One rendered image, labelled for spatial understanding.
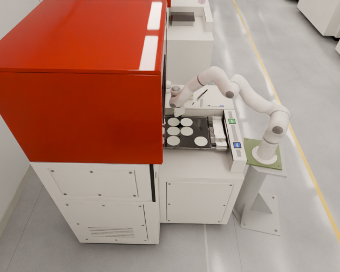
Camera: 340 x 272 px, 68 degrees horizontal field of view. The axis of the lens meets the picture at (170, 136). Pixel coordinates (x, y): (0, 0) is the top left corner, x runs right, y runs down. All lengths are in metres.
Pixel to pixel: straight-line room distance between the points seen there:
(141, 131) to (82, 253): 1.61
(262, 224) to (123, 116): 1.93
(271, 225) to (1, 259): 2.45
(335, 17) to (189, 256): 5.27
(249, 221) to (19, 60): 2.29
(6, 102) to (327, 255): 2.70
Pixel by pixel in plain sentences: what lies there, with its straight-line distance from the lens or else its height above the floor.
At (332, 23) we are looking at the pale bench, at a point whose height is 0.33.
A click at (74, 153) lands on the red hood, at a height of 1.31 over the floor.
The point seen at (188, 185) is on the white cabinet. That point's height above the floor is 0.72.
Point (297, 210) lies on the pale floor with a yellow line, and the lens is 2.95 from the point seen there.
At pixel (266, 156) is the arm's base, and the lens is 2.03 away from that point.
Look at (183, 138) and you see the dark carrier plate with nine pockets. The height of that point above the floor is 0.90.
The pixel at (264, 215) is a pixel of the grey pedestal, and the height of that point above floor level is 0.01.
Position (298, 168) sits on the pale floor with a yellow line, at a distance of 3.30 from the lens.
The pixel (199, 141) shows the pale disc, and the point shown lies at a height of 0.90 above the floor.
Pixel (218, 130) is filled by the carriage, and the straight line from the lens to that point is 2.12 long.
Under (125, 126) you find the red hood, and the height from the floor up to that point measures 1.51.
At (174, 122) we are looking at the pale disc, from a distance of 2.12.
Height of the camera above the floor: 2.34
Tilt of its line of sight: 46 degrees down
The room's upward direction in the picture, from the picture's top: 1 degrees clockwise
